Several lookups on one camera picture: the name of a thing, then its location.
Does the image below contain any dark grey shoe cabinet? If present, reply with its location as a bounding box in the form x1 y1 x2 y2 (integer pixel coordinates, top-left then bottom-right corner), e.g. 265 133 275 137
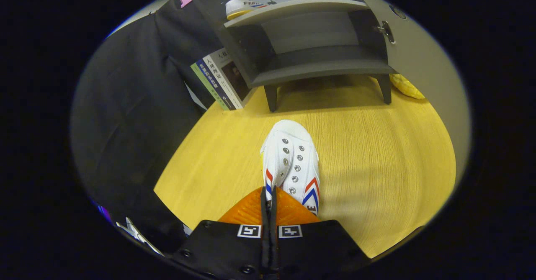
186 0 396 112

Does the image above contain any white spine book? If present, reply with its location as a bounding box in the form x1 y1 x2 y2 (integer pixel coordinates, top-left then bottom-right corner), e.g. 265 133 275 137
202 49 256 110

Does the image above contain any dark blue spine book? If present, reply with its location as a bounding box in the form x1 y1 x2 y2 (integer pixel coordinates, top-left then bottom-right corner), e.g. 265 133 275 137
196 58 237 110

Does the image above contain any black backdrop cloth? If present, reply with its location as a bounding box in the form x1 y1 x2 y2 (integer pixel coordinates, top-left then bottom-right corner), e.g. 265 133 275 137
71 0 235 255

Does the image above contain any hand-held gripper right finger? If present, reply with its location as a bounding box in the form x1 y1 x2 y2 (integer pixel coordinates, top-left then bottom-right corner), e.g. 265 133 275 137
270 187 371 280

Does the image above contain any yellow plush toy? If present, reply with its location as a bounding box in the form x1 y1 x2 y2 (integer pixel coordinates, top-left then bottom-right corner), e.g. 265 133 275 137
389 73 425 100

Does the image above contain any white canvas shoe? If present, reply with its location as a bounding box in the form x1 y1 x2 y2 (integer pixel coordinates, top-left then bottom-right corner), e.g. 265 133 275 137
260 120 321 216
225 0 268 20

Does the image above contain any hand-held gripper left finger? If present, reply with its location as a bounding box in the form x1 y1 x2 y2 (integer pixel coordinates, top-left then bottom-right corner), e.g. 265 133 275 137
170 187 273 280

